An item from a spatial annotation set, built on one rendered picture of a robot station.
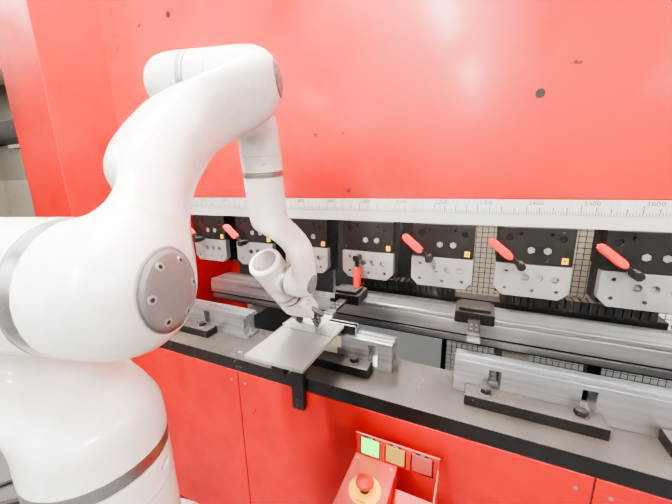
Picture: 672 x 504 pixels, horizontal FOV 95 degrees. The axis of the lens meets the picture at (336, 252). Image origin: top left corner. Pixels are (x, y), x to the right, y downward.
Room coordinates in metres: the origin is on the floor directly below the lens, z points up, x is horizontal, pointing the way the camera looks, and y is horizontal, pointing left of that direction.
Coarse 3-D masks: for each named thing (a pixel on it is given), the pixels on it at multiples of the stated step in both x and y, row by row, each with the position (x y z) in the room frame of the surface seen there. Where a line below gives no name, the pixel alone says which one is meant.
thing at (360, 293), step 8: (336, 288) 1.16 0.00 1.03; (344, 288) 1.16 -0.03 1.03; (352, 288) 1.16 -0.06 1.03; (360, 288) 1.16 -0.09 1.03; (336, 296) 1.14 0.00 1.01; (344, 296) 1.12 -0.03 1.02; (352, 296) 1.11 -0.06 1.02; (360, 296) 1.12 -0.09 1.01; (336, 304) 1.07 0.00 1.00; (344, 304) 1.08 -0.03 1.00; (352, 304) 1.11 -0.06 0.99; (328, 312) 1.00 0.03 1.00
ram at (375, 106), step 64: (128, 0) 1.21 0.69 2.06; (192, 0) 1.09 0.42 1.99; (256, 0) 0.99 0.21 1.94; (320, 0) 0.91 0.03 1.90; (384, 0) 0.84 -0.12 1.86; (448, 0) 0.78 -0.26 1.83; (512, 0) 0.72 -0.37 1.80; (576, 0) 0.68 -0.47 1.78; (640, 0) 0.64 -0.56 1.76; (128, 64) 1.23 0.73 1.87; (320, 64) 0.91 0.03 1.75; (384, 64) 0.83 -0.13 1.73; (448, 64) 0.77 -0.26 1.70; (512, 64) 0.72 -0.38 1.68; (576, 64) 0.67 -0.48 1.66; (640, 64) 0.63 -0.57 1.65; (320, 128) 0.91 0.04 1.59; (384, 128) 0.83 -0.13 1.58; (448, 128) 0.77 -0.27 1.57; (512, 128) 0.71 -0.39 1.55; (576, 128) 0.67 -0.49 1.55; (640, 128) 0.62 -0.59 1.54; (320, 192) 0.91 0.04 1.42; (384, 192) 0.83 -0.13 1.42; (448, 192) 0.77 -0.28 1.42; (512, 192) 0.71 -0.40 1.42; (576, 192) 0.66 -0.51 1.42; (640, 192) 0.62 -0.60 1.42
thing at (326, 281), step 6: (318, 276) 0.95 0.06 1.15; (324, 276) 0.94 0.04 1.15; (330, 276) 0.93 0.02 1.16; (318, 282) 0.95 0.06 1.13; (324, 282) 0.94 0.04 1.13; (330, 282) 0.93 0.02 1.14; (318, 288) 0.95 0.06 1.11; (324, 288) 0.94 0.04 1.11; (330, 288) 0.93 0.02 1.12; (312, 294) 0.97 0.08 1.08; (318, 294) 0.96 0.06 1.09; (324, 294) 0.95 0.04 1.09; (330, 294) 0.95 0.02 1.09
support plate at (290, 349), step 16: (272, 336) 0.84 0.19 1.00; (288, 336) 0.84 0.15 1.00; (304, 336) 0.84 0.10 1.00; (320, 336) 0.84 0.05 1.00; (256, 352) 0.76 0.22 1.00; (272, 352) 0.75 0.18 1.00; (288, 352) 0.75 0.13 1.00; (304, 352) 0.75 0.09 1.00; (320, 352) 0.76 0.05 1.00; (288, 368) 0.69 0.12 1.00; (304, 368) 0.68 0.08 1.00
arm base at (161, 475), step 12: (168, 444) 0.28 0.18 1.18; (168, 456) 0.27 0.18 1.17; (156, 468) 0.25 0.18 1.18; (168, 468) 0.27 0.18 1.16; (144, 480) 0.24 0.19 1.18; (156, 480) 0.25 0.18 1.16; (168, 480) 0.26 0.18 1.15; (120, 492) 0.22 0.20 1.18; (132, 492) 0.23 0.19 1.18; (144, 492) 0.23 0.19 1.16; (156, 492) 0.24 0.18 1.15; (168, 492) 0.26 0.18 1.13
